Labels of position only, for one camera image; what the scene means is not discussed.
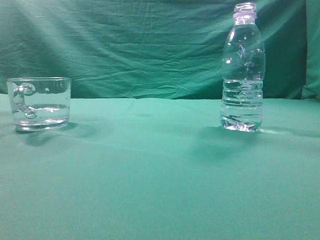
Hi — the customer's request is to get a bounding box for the clear plastic water bottle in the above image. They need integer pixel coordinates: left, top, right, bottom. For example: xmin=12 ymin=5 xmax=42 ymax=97
xmin=220 ymin=2 xmax=266 ymax=132

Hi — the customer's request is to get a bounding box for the green table cloth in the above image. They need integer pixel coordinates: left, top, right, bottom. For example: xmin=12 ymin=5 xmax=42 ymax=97
xmin=0 ymin=94 xmax=320 ymax=240

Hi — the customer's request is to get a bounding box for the green backdrop cloth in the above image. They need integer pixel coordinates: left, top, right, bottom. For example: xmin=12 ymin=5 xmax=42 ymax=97
xmin=0 ymin=0 xmax=320 ymax=100

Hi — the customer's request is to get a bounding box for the clear glass mug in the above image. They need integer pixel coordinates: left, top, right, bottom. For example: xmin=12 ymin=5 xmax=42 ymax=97
xmin=6 ymin=77 xmax=72 ymax=132

